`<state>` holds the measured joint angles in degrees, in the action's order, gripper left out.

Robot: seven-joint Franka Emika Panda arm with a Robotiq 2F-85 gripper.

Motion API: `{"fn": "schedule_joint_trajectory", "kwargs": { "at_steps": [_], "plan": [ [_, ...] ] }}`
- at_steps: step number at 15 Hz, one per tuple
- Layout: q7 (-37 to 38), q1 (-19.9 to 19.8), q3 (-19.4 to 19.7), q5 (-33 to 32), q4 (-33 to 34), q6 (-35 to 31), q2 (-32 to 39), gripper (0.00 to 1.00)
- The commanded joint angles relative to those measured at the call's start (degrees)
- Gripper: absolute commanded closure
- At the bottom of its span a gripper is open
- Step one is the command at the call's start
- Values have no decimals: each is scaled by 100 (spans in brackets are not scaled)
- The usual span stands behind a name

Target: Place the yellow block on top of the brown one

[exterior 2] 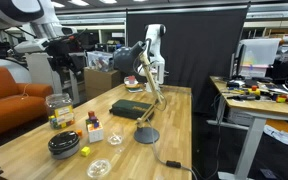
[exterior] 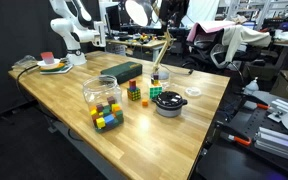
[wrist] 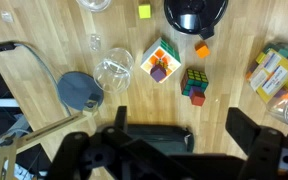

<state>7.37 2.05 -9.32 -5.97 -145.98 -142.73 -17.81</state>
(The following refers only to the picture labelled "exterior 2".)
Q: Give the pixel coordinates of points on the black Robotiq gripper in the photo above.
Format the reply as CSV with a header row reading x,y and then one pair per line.
x,y
64,45

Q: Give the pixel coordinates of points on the yellow wooden block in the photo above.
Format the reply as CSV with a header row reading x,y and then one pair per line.
x,y
85,151

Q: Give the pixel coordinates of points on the white robot arm without gripper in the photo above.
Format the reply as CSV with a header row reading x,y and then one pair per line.
x,y
154,43

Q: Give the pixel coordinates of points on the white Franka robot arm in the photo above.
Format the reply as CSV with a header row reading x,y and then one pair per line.
x,y
4,10

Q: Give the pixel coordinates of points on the brown red wooden block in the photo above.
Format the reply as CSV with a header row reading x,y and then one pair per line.
x,y
91,114

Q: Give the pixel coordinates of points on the orange wooden block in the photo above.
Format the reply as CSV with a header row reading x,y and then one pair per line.
x,y
79,133

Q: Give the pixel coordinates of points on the white machine stand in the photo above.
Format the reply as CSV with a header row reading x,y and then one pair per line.
x,y
44,73

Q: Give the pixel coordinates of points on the clear plastic storage bin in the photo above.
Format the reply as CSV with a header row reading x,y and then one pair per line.
x,y
99,60

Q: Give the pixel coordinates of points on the brown cardboard box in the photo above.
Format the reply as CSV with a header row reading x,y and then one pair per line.
x,y
100,81

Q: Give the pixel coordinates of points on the clear jar of colour cubes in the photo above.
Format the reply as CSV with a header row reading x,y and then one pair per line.
x,y
60,111

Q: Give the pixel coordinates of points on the ceiling light panel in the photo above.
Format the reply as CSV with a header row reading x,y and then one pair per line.
x,y
79,2
108,1
57,4

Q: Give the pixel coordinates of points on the red cup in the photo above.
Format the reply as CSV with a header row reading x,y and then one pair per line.
x,y
131,79

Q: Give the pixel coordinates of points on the white bowl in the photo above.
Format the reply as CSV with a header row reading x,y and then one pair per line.
x,y
131,85

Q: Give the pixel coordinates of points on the orange sofa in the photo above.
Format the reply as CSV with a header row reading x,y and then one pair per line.
x,y
7,100

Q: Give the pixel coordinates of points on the white Rubik's cube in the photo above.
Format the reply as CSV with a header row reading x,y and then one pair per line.
x,y
95,134

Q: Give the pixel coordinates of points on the dark green zip case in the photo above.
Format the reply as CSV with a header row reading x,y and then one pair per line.
x,y
130,108

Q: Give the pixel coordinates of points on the black round pan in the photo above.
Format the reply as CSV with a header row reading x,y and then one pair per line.
x,y
64,144

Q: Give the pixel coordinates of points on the clear glass cup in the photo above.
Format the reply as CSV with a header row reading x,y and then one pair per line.
x,y
115,136

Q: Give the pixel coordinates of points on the clear glass dish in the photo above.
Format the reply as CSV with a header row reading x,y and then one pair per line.
x,y
98,168

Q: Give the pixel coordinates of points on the black curtain backdrop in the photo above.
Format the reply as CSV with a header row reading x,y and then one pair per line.
x,y
197,50

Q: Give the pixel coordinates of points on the black computer monitor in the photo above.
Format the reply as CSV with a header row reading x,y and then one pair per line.
x,y
241,60

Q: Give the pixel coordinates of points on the black hand tool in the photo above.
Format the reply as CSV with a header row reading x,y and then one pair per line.
x,y
244,97

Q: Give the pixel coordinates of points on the white translucent storage box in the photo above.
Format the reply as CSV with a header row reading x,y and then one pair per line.
x,y
262,50

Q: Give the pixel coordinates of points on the wooden desk with white legs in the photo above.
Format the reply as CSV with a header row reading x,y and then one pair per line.
x,y
250,140

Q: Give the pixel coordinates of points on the small coloured toy blocks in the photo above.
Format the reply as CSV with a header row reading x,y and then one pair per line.
x,y
281,98

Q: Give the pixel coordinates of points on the white crumpled papers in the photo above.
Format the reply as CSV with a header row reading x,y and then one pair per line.
x,y
282,136

